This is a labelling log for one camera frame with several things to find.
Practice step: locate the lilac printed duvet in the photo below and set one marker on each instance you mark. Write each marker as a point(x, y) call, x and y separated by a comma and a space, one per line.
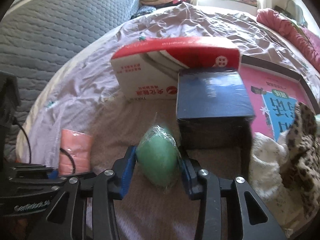
point(200, 22)

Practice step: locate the red and white box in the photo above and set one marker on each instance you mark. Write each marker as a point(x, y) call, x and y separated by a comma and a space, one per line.
point(150, 80)

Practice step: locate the pink comforter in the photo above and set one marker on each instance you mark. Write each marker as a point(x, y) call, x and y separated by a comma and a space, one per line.
point(282, 22)

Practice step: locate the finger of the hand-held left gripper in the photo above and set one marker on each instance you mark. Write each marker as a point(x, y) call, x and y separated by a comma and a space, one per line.
point(32, 171)
point(32, 187)

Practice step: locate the leopard print cloth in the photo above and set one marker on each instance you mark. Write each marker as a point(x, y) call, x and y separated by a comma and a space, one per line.
point(307, 140)

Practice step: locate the dark blue box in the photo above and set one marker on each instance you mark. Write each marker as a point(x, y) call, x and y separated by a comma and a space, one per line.
point(212, 92)

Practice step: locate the pink book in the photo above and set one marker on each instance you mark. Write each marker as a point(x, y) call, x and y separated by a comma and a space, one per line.
point(260, 110)
point(272, 68)

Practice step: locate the white floral cloth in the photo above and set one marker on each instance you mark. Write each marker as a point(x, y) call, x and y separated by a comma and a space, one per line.
point(265, 165)

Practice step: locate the green ball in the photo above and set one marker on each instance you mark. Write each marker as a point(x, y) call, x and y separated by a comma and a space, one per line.
point(157, 157)

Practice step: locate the pink cloth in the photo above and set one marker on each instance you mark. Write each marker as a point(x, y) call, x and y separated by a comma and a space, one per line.
point(80, 145)

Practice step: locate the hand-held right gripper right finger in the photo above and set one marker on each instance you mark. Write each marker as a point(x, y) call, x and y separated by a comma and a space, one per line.
point(186, 175)

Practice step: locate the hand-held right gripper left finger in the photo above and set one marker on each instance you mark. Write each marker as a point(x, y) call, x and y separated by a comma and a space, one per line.
point(127, 172)

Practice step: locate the dark patterned pillow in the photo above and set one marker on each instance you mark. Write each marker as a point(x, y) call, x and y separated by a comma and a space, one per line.
point(142, 11)

